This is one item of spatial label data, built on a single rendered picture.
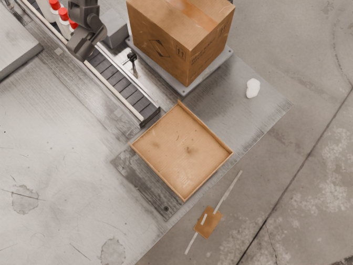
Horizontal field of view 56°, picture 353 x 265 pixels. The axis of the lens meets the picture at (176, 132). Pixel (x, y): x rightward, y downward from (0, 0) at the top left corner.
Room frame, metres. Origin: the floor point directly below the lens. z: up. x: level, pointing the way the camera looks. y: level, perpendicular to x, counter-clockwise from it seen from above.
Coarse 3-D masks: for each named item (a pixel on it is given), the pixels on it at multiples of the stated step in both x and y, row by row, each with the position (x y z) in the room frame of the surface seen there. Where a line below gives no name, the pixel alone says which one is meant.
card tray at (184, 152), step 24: (168, 120) 0.47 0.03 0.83; (192, 120) 0.48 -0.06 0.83; (144, 144) 0.37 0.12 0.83; (168, 144) 0.37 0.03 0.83; (192, 144) 0.38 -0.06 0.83; (216, 144) 0.38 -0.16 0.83; (168, 168) 0.28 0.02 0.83; (192, 168) 0.28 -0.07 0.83; (216, 168) 0.28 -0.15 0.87; (192, 192) 0.19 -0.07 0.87
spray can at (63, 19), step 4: (60, 8) 0.77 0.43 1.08; (64, 8) 0.77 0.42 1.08; (60, 12) 0.76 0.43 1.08; (64, 12) 0.76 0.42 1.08; (60, 16) 0.75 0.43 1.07; (64, 16) 0.75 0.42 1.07; (60, 20) 0.75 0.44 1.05; (64, 20) 0.75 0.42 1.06; (64, 24) 0.74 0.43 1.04; (68, 24) 0.74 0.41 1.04; (64, 28) 0.74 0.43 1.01; (68, 28) 0.74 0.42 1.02; (68, 32) 0.74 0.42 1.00; (68, 36) 0.74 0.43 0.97
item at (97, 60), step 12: (96, 48) 0.75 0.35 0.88; (96, 60) 0.69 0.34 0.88; (108, 60) 0.70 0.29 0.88; (108, 72) 0.64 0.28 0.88; (120, 72) 0.65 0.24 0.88; (120, 84) 0.59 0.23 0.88; (132, 84) 0.60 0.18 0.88; (132, 96) 0.54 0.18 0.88; (144, 96) 0.55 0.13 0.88; (144, 108) 0.50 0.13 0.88; (156, 108) 0.50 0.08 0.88; (144, 120) 0.45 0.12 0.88
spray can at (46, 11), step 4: (36, 0) 0.86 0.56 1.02; (40, 0) 0.86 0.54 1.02; (44, 0) 0.86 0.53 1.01; (48, 0) 0.88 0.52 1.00; (40, 4) 0.86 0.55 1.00; (44, 4) 0.86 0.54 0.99; (48, 4) 0.87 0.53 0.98; (40, 8) 0.86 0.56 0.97; (44, 8) 0.86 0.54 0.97; (48, 8) 0.86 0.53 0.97; (44, 12) 0.86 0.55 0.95; (48, 12) 0.86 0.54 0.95; (48, 16) 0.86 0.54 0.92; (52, 16) 0.86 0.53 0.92; (48, 20) 0.86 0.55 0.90; (52, 20) 0.86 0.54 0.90
